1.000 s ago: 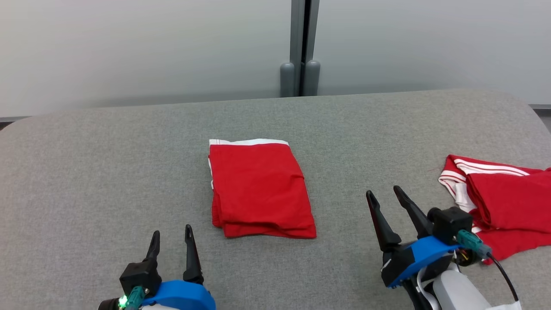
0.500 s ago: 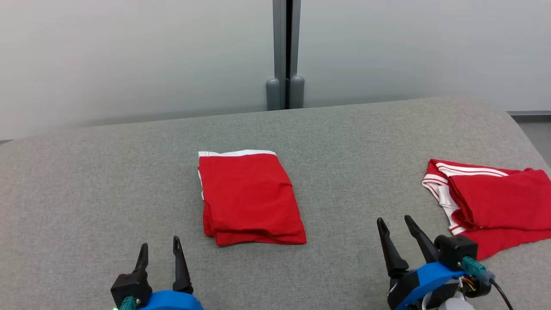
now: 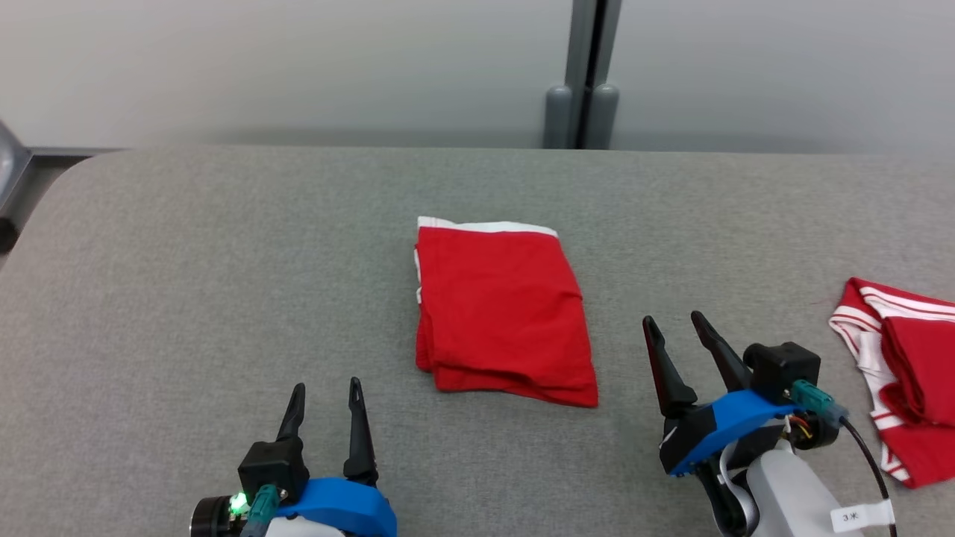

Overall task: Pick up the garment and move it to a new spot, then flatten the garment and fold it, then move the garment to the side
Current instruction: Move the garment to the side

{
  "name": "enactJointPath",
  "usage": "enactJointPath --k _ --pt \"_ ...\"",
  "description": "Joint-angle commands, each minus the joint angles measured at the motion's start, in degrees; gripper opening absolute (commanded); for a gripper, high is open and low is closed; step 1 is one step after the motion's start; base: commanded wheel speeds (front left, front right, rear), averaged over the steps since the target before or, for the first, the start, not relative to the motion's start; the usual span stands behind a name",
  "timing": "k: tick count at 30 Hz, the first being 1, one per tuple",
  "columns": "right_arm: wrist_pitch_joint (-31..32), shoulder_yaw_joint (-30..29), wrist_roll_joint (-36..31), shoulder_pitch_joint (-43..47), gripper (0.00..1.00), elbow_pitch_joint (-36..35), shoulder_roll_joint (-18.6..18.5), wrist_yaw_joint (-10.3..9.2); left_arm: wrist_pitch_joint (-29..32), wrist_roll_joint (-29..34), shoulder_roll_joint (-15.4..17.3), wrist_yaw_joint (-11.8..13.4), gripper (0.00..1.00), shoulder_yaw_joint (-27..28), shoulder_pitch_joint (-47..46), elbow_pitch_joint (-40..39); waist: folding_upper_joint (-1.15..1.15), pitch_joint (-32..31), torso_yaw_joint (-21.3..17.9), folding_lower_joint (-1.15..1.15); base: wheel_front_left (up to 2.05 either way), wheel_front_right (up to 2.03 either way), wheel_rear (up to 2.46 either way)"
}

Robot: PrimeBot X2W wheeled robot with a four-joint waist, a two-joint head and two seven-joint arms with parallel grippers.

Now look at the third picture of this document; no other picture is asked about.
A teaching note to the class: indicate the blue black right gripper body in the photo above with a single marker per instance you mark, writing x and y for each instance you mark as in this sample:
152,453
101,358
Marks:
724,418

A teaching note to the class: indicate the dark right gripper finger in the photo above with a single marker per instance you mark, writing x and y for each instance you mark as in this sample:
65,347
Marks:
727,369
671,388

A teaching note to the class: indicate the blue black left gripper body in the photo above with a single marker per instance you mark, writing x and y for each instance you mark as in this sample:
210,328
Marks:
351,507

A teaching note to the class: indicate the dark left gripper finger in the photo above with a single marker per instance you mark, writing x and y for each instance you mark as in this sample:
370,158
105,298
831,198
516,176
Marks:
292,421
360,447

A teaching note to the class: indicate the red shorts white stripes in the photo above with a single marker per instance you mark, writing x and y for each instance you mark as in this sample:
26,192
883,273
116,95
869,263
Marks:
500,313

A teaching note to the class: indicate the red basketball jersey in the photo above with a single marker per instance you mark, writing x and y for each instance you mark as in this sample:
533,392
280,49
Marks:
918,373

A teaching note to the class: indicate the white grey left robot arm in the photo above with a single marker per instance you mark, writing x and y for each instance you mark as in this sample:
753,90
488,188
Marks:
306,529

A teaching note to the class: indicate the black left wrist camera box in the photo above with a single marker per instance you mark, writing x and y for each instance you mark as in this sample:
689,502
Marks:
272,466

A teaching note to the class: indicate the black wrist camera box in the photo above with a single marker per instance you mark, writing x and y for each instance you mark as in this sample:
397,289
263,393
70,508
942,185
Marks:
272,466
780,369

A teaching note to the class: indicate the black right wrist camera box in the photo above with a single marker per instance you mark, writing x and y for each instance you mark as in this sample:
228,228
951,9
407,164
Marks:
780,369

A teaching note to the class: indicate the grey cylinder post bumper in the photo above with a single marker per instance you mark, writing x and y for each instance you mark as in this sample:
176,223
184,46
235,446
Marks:
604,119
558,119

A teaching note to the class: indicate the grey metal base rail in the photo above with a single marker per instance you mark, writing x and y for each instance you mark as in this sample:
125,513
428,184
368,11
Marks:
74,152

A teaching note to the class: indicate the grey metal partition post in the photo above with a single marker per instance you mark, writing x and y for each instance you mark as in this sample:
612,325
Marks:
582,45

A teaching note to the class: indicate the grey metal bracket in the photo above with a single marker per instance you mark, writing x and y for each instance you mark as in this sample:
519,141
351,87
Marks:
11,164

